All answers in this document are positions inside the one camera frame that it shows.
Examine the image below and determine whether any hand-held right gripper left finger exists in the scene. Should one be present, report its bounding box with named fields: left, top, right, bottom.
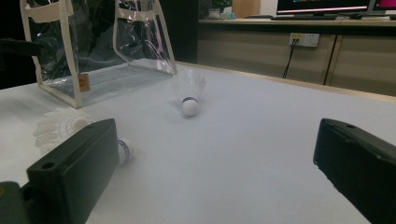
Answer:
left=26, top=118, right=120, bottom=224

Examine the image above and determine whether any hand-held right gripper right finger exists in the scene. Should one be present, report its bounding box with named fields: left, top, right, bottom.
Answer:
left=313, top=118, right=396, bottom=224

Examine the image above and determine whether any clear bag with cream trim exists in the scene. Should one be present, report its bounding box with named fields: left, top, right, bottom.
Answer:
left=19, top=0, right=178, bottom=109

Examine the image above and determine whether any beige wooden counter cabinet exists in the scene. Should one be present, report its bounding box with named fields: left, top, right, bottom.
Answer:
left=196, top=17, right=396, bottom=97

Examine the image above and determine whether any black keyboard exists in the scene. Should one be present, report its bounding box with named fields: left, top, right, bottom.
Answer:
left=270, top=14, right=339, bottom=21

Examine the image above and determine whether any wide black monitor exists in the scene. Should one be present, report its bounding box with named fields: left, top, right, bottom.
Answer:
left=276, top=0, right=373, bottom=16

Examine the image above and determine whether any brown wooden door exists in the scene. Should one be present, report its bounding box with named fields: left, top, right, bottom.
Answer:
left=232, top=0, right=262, bottom=19

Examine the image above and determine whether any teal tissue box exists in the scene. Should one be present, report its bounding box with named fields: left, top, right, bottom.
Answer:
left=219, top=7, right=236, bottom=21

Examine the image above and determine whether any green plant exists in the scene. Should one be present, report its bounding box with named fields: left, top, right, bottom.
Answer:
left=211, top=0, right=233, bottom=9

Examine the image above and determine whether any black power cable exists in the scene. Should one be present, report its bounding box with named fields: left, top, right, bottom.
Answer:
left=281, top=38, right=298, bottom=79

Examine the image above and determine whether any white wall socket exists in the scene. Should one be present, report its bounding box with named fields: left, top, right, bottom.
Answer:
left=289, top=32, right=320, bottom=49

